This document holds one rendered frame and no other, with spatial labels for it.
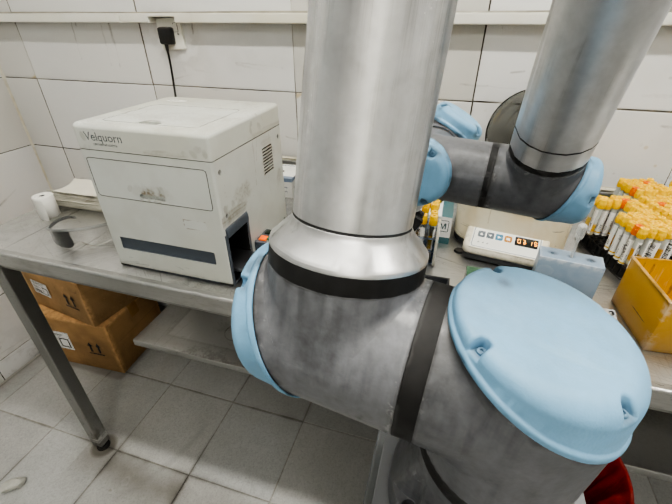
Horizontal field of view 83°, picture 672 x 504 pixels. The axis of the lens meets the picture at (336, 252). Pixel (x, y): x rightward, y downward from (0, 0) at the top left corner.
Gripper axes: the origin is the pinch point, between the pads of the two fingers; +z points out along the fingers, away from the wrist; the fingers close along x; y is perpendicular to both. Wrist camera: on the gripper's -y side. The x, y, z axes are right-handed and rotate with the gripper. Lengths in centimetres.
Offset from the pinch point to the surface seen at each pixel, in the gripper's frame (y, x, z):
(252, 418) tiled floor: 12, 22, 100
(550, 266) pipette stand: 31.7, 7.7, -22.2
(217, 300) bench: -14.5, -8.4, 14.6
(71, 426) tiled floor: -44, -1, 132
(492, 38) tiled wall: 3, 59, -44
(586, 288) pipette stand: 38.6, 6.8, -23.0
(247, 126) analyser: -27.8, 8.6, -10.9
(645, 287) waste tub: 44, 6, -29
